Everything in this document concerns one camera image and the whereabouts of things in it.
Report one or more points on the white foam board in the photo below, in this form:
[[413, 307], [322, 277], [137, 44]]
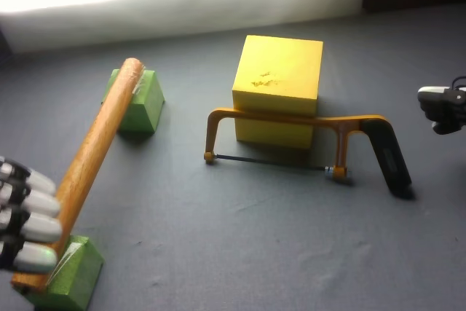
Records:
[[182, 5]]

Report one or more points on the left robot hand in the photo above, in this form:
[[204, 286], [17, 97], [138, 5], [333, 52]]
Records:
[[36, 205]]

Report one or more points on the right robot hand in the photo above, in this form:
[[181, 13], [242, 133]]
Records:
[[448, 107]]

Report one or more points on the green wooden block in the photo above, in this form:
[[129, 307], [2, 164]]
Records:
[[76, 278], [142, 107]]

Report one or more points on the grey table cloth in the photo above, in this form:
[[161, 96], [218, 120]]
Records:
[[233, 234]]

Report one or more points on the round wooden dowel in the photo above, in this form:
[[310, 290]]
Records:
[[94, 143]]

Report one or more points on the yellow wooden block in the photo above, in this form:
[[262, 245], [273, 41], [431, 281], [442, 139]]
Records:
[[276, 70]]

